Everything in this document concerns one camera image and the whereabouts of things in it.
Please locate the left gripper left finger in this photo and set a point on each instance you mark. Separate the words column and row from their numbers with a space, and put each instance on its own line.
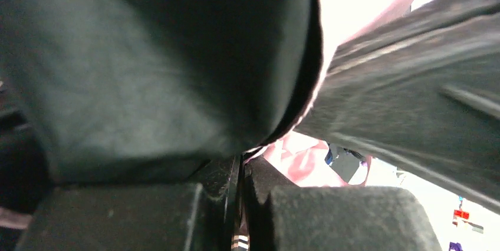
column 194, row 215

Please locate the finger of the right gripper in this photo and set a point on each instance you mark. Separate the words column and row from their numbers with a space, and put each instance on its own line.
column 421, row 92

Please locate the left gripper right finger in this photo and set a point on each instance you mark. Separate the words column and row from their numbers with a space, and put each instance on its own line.
column 283, row 216

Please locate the pink and black folding umbrella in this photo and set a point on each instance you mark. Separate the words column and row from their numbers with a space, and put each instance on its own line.
column 132, row 94

